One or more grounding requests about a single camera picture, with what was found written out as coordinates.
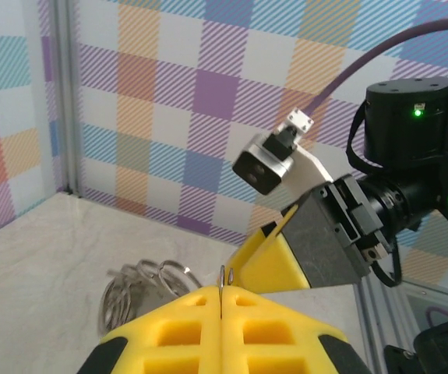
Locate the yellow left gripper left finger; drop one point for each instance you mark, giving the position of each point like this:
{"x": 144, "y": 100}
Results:
{"x": 145, "y": 331}

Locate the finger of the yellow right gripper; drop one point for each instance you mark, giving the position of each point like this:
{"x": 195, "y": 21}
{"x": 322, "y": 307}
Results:
{"x": 313, "y": 249}
{"x": 268, "y": 230}

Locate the white right camera bracket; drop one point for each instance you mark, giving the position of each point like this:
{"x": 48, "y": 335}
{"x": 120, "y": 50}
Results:
{"x": 313, "y": 167}

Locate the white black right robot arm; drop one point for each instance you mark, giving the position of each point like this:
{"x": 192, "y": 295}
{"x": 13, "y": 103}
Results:
{"x": 442, "y": 346}

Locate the aluminium side floor rail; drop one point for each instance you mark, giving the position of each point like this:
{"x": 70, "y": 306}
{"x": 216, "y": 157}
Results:
{"x": 379, "y": 319}

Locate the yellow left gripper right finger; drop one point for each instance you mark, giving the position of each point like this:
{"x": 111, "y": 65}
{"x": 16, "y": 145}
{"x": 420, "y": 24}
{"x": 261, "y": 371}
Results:
{"x": 297, "y": 327}

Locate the aluminium frame post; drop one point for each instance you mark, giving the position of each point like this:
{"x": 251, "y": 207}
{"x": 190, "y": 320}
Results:
{"x": 67, "y": 97}

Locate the metal plate with key rings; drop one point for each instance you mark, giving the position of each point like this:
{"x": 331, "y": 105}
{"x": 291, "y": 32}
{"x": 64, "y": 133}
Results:
{"x": 149, "y": 292}

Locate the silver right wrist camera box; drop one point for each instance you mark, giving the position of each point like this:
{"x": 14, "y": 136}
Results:
{"x": 260, "y": 171}

